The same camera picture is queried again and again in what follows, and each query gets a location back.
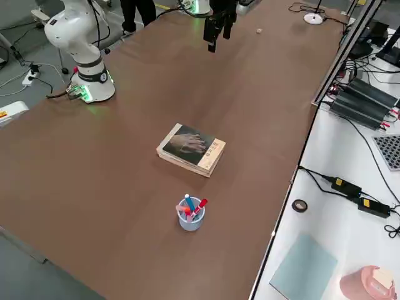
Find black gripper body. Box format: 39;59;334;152
208;0;239;21

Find dark book with hands print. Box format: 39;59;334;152
157;123;226;174

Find green and white book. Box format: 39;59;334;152
156;146;223;176

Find person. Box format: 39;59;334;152
120;0;157;34

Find black device box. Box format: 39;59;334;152
329;89;394;130

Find dark finned power supply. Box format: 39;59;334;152
342;77;400;109

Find black monitor stand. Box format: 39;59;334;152
376;24;400;68

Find blue pen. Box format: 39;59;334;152
184;193;196;215

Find white power strip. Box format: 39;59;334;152
21;70;41;88

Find clear plastic pen cup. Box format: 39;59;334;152
176;196;207;232

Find black tape roll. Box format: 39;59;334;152
291;199;308;214

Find black power adapter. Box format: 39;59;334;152
330;176;363;198
357;196;392;219

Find grey perforated board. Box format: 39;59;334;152
371;134;400;172

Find white robot controller box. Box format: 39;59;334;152
0;101;29;129

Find grey blue pad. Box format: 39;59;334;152
268;234;339;300

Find pink plastic container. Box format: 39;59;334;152
339;264;398;300

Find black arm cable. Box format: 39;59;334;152
155;4;188;19
46;0;112;99

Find black lamp cable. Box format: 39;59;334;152
287;2;348;26

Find grey metal post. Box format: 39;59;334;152
310;0;378;107

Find black adapter cable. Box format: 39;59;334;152
297;166;334;194

